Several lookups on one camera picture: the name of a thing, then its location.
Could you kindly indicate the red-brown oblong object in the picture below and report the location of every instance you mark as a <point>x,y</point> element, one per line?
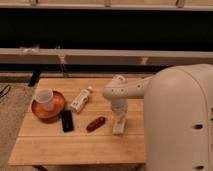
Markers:
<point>96,124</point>

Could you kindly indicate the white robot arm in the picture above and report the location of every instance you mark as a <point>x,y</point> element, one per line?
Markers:
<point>178,106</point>

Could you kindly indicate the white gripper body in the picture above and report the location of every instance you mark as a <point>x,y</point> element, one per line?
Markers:
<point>120,117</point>

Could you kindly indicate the white plastic cup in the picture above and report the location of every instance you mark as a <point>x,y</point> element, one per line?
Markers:
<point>45,98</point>

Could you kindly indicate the white sponge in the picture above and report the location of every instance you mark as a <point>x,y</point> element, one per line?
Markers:
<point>119,127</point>

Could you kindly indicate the white plastic bottle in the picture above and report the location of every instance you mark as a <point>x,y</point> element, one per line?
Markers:
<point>81,99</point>

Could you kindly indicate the orange plate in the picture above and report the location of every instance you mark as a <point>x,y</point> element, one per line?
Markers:
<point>59,103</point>

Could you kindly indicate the wooden table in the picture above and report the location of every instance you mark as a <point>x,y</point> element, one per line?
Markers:
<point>40,143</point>

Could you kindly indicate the black rectangular remote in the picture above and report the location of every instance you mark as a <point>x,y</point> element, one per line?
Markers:
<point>67,122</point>

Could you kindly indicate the white horizontal rail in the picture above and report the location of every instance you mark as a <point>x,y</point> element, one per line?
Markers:
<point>86,56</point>

